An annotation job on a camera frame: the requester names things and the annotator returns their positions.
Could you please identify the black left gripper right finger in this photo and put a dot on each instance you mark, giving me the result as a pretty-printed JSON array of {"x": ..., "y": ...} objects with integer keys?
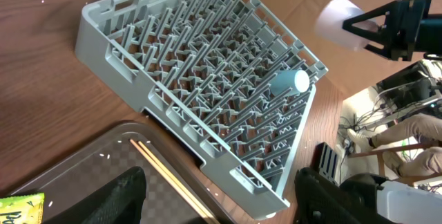
[{"x": 321, "y": 201}]

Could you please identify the wooden chopstick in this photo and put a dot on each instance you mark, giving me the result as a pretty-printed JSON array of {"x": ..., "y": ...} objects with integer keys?
[
  {"x": 172, "y": 182},
  {"x": 179, "y": 180}
]

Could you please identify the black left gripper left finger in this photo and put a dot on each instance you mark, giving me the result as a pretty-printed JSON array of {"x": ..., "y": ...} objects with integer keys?
[{"x": 119, "y": 201}]

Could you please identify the wooden chopstick right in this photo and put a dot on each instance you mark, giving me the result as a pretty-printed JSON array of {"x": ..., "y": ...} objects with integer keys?
[{"x": 179, "y": 180}]

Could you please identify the brown serving tray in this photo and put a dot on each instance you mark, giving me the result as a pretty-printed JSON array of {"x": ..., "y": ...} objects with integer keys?
[{"x": 110, "y": 155}]

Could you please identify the pink cup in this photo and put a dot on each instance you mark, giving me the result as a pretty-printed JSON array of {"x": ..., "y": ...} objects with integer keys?
[{"x": 329, "y": 24}]

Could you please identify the green snack packet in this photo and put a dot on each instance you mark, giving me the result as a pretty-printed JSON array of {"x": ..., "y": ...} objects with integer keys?
[{"x": 26, "y": 209}]

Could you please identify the wooden chopstick left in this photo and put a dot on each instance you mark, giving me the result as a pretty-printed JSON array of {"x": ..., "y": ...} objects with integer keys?
[{"x": 172, "y": 182}]

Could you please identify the grey dishwasher rack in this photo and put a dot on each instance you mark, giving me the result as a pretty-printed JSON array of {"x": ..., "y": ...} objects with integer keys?
[{"x": 203, "y": 69}]

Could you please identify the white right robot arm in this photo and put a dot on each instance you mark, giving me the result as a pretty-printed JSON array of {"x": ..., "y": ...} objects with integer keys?
[{"x": 431, "y": 29}]

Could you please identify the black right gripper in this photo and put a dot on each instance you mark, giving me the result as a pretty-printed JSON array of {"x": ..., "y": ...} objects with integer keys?
[{"x": 400, "y": 33}]

